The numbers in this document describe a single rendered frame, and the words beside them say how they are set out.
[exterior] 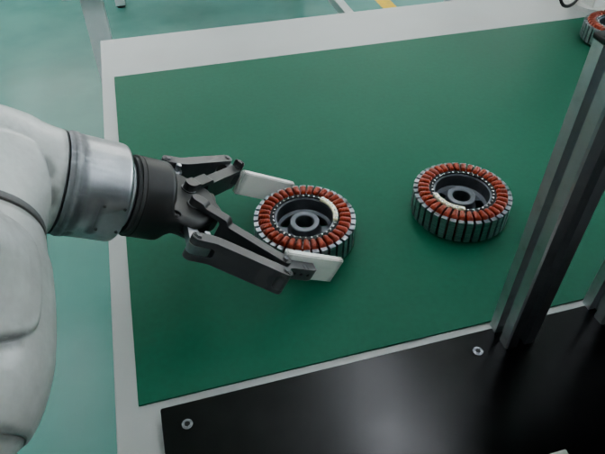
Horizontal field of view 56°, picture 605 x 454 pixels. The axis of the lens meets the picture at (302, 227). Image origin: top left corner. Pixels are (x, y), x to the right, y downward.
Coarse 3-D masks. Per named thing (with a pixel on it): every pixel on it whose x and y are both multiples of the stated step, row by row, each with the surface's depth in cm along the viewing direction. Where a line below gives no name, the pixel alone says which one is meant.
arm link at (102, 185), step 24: (72, 144) 45; (96, 144) 47; (120, 144) 49; (72, 168) 45; (96, 168) 46; (120, 168) 47; (72, 192) 45; (96, 192) 46; (120, 192) 47; (72, 216) 45; (96, 216) 46; (120, 216) 48; (96, 240) 50
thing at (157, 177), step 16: (144, 160) 50; (160, 160) 52; (144, 176) 49; (160, 176) 50; (176, 176) 56; (144, 192) 49; (160, 192) 50; (176, 192) 51; (192, 192) 55; (208, 192) 57; (144, 208) 49; (160, 208) 50; (176, 208) 52; (192, 208) 53; (128, 224) 50; (144, 224) 50; (160, 224) 50; (176, 224) 51; (192, 224) 51; (208, 224) 53
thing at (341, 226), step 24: (288, 192) 65; (312, 192) 65; (264, 216) 62; (288, 216) 65; (312, 216) 63; (336, 216) 62; (264, 240) 60; (288, 240) 59; (312, 240) 59; (336, 240) 59
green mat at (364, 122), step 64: (256, 64) 95; (320, 64) 95; (384, 64) 95; (448, 64) 95; (512, 64) 95; (576, 64) 95; (128, 128) 81; (192, 128) 81; (256, 128) 81; (320, 128) 81; (384, 128) 81; (448, 128) 81; (512, 128) 81; (384, 192) 71; (512, 192) 71; (128, 256) 62; (384, 256) 62; (448, 256) 62; (512, 256) 62; (576, 256) 62; (192, 320) 56; (256, 320) 56; (320, 320) 56; (384, 320) 56; (448, 320) 56; (192, 384) 51
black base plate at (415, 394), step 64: (576, 320) 54; (320, 384) 48; (384, 384) 48; (448, 384) 48; (512, 384) 48; (576, 384) 48; (192, 448) 44; (256, 448) 44; (320, 448) 44; (384, 448) 44; (448, 448) 44; (512, 448) 44; (576, 448) 44
